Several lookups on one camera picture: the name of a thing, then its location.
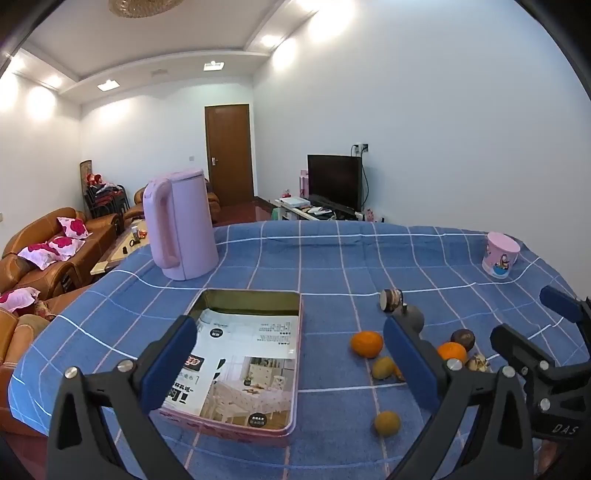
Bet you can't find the pink electric kettle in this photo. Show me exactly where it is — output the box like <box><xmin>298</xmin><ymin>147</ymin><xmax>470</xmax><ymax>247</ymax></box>
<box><xmin>142</xmin><ymin>168</ymin><xmax>220</xmax><ymax>281</ymax></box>

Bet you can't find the small brown tin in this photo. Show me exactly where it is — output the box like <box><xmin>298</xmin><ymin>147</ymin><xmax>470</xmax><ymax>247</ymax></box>
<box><xmin>379</xmin><ymin>288</ymin><xmax>404</xmax><ymax>315</ymax></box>

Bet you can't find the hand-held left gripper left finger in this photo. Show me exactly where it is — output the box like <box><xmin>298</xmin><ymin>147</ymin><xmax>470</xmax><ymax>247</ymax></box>
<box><xmin>46</xmin><ymin>315</ymin><xmax>199</xmax><ymax>480</ymax></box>

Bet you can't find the pink metal tin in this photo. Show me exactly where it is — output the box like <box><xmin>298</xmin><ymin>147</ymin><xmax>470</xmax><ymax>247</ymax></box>
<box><xmin>159</xmin><ymin>288</ymin><xmax>303</xmax><ymax>448</ymax></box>

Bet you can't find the blue checked tablecloth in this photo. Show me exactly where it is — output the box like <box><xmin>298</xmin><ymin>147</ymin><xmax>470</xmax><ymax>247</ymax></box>
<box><xmin>8</xmin><ymin>220</ymin><xmax>591</xmax><ymax>480</ymax></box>

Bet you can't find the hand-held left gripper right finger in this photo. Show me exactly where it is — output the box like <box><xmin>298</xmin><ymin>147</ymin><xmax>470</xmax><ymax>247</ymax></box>
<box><xmin>382</xmin><ymin>315</ymin><xmax>539</xmax><ymax>480</ymax></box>

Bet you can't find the stack of dark chairs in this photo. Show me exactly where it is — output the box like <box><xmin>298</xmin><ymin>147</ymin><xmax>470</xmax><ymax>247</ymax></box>
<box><xmin>84</xmin><ymin>184</ymin><xmax>127</xmax><ymax>219</ymax></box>

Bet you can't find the orange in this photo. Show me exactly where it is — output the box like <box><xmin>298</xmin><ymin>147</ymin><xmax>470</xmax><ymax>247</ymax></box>
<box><xmin>350</xmin><ymin>331</ymin><xmax>384</xmax><ymax>359</ymax></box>
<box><xmin>436</xmin><ymin>342</ymin><xmax>468</xmax><ymax>363</ymax></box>

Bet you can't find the purple taro root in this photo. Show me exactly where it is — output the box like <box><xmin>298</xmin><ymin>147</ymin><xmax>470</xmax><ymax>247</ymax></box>
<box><xmin>394</xmin><ymin>305</ymin><xmax>424</xmax><ymax>334</ymax></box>

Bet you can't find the black television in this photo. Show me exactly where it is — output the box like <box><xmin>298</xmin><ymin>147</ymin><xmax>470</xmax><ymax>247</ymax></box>
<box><xmin>307</xmin><ymin>154</ymin><xmax>363</xmax><ymax>214</ymax></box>

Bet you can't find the round woven ceiling lamp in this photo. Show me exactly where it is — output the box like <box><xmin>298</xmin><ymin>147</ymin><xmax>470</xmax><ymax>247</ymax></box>
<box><xmin>108</xmin><ymin>0</ymin><xmax>184</xmax><ymax>18</ymax></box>

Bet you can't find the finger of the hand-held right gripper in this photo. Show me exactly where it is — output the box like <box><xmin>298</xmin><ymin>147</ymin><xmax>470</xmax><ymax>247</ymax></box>
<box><xmin>539</xmin><ymin>285</ymin><xmax>591</xmax><ymax>331</ymax></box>
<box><xmin>489</xmin><ymin>324</ymin><xmax>556</xmax><ymax>385</ymax></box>

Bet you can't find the black power cable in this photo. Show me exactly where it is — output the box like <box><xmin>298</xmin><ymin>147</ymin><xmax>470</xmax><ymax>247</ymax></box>
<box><xmin>353</xmin><ymin>147</ymin><xmax>373</xmax><ymax>214</ymax></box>

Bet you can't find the small brown leather sofa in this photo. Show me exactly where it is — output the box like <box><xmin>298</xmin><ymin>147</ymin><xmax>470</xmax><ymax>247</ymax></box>
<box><xmin>124</xmin><ymin>181</ymin><xmax>223</xmax><ymax>228</ymax></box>

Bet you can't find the white red flowered pillow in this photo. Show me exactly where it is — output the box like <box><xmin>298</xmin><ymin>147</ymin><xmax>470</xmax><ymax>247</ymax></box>
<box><xmin>46</xmin><ymin>235</ymin><xmax>86</xmax><ymax>257</ymax></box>
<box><xmin>17</xmin><ymin>244</ymin><xmax>58</xmax><ymax>271</ymax></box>
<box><xmin>56</xmin><ymin>217</ymin><xmax>89</xmax><ymax>239</ymax></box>
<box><xmin>0</xmin><ymin>287</ymin><xmax>41</xmax><ymax>311</ymax></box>

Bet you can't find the printed paper sheet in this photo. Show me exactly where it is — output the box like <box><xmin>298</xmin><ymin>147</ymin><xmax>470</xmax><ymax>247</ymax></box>
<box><xmin>161</xmin><ymin>308</ymin><xmax>299</xmax><ymax>432</ymax></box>

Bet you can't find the pink cartoon mug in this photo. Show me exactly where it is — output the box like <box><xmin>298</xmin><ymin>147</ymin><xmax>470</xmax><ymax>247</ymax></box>
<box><xmin>481</xmin><ymin>232</ymin><xmax>522</xmax><ymax>280</ymax></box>

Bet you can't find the brown kiwi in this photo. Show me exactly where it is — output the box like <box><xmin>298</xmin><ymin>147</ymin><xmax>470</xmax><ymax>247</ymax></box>
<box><xmin>372</xmin><ymin>356</ymin><xmax>397</xmax><ymax>380</ymax></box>
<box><xmin>373</xmin><ymin>411</ymin><xmax>402</xmax><ymax>438</ymax></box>

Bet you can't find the white television stand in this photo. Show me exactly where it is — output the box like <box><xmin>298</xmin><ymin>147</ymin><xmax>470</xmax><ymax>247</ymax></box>
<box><xmin>272</xmin><ymin>198</ymin><xmax>366</xmax><ymax>223</ymax></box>

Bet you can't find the long brown leather sofa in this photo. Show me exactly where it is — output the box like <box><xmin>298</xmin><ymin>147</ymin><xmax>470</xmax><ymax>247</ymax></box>
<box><xmin>1</xmin><ymin>208</ymin><xmax>124</xmax><ymax>298</ymax></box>

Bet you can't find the brown wooden door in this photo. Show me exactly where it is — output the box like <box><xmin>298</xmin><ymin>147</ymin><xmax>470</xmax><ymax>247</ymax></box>
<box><xmin>204</xmin><ymin>104</ymin><xmax>256</xmax><ymax>208</ymax></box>

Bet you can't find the person's right hand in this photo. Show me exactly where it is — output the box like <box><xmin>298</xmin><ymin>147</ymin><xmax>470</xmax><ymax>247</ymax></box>
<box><xmin>534</xmin><ymin>438</ymin><xmax>567</xmax><ymax>480</ymax></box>

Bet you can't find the wooden coffee table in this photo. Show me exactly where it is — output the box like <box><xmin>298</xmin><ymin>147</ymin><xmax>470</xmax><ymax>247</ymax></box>
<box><xmin>90</xmin><ymin>219</ymin><xmax>151</xmax><ymax>277</ymax></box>

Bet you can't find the dark brown mangosteen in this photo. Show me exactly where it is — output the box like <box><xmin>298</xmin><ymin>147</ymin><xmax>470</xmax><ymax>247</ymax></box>
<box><xmin>450</xmin><ymin>329</ymin><xmax>476</xmax><ymax>352</ymax></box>

